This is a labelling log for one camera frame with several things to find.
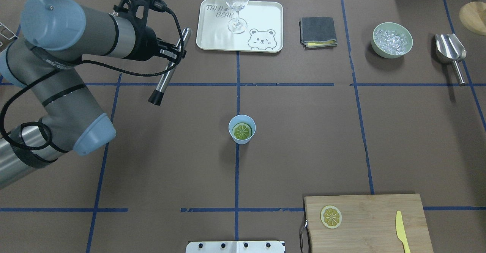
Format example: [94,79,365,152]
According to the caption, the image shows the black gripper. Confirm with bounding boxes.
[131,26,186,64]

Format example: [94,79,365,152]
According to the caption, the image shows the light blue plastic cup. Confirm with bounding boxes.
[229,115,256,145]

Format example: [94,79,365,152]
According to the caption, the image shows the lemon slice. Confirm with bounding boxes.
[320,205,342,229]
[231,122,253,140]

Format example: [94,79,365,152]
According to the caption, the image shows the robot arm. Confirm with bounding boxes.
[1,0,191,189]

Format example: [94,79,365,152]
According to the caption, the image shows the clear wine glass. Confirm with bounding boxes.
[225,0,249,34]

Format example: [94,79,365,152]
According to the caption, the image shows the cream bear tray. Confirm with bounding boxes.
[196,0,284,53]

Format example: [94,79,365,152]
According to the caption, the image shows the grey folded cloth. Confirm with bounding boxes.
[299,17,338,49]

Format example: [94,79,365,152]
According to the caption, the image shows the green bowl of ice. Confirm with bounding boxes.
[371,22,413,59]

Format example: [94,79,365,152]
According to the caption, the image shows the wooden cutting board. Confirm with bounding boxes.
[304,194,433,253]

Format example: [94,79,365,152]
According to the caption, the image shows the metal ice scoop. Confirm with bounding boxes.
[435,33,467,86]

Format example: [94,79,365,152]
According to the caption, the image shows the yellow plastic knife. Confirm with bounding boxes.
[395,210,411,253]

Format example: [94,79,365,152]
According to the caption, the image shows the wooden paper towel stand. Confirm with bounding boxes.
[459,1,486,36]

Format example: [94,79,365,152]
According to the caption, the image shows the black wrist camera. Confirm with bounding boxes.
[113,0,168,28]

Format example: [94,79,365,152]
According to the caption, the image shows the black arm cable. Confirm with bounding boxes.
[0,8,185,153]

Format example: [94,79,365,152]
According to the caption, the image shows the white wire cup rack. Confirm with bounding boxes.
[0,22,19,46]

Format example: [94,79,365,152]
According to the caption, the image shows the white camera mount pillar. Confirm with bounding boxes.
[185,240,286,253]

